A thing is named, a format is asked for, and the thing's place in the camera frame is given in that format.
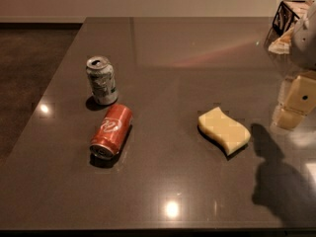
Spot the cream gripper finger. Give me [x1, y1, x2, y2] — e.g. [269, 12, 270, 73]
[273, 75, 316, 130]

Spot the red soda can lying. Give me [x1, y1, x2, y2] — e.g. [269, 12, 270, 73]
[90, 104, 132, 160]

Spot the white snack packet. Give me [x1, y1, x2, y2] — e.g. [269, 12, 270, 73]
[268, 27, 294, 54]

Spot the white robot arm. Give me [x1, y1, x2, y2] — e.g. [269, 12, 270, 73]
[268, 0, 316, 130]

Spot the black wire basket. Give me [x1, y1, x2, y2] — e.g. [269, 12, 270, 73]
[273, 0, 310, 36]

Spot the silver green 7up can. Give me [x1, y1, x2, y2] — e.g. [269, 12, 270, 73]
[86, 56, 119, 106]

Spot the yellow wavy sponge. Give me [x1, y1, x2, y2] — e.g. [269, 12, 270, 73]
[197, 107, 251, 156]

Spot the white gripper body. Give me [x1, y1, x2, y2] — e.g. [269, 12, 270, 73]
[291, 19, 316, 69]

